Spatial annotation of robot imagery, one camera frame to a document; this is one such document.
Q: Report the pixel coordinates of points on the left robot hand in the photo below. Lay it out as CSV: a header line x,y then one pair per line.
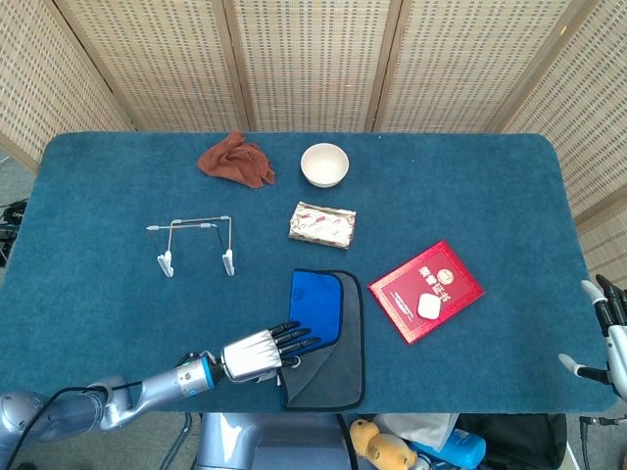
x,y
250,355

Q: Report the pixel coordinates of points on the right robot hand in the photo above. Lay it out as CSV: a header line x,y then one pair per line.
x,y
618,338

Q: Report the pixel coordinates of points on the blue and grey towel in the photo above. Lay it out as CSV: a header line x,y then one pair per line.
x,y
343,352

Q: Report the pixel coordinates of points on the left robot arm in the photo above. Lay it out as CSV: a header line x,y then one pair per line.
x,y
161,384

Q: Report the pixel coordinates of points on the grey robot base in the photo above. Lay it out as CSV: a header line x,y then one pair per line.
x,y
269,440

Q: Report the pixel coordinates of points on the black bag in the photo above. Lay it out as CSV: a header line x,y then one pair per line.
x,y
519,440

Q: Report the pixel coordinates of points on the gold red patterned packet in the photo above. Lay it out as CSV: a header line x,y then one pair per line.
x,y
321,225

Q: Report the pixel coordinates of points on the teal carpet table cover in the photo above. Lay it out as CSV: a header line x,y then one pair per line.
x,y
98,318

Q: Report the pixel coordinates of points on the yellow plush toy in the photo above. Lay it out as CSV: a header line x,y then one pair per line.
x,y
379,445

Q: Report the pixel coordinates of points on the red certificate folder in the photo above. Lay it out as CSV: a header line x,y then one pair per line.
x,y
406,298

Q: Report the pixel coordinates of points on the white crumpled sheet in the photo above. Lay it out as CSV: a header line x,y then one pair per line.
x,y
416,428

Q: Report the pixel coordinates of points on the blue plastic container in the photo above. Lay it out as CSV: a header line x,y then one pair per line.
x,y
465,448

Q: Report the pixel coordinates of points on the brown crumpled cloth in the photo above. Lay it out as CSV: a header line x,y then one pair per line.
x,y
235,161

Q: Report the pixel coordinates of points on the cream bowl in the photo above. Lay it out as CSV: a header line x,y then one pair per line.
x,y
323,166

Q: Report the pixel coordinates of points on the black floor equipment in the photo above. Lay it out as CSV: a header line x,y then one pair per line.
x,y
12,215

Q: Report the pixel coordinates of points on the woven wooden folding screen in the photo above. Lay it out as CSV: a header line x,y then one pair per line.
x,y
313,63

